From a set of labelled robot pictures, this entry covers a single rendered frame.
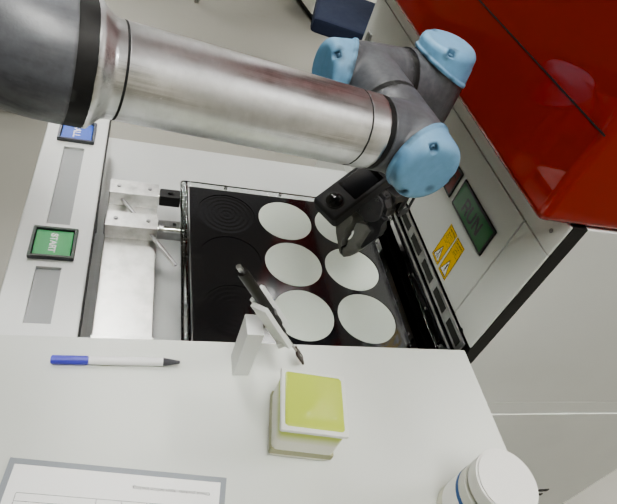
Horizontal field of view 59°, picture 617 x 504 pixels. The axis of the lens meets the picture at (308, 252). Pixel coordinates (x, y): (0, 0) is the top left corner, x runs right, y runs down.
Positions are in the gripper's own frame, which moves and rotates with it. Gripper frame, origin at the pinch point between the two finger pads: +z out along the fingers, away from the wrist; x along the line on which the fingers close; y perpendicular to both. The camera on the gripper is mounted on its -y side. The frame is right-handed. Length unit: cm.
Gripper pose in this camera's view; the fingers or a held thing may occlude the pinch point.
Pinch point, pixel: (342, 250)
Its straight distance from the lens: 87.5
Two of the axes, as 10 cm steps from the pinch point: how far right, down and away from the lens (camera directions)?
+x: -6.3, -6.6, 4.1
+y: 7.2, -3.0, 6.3
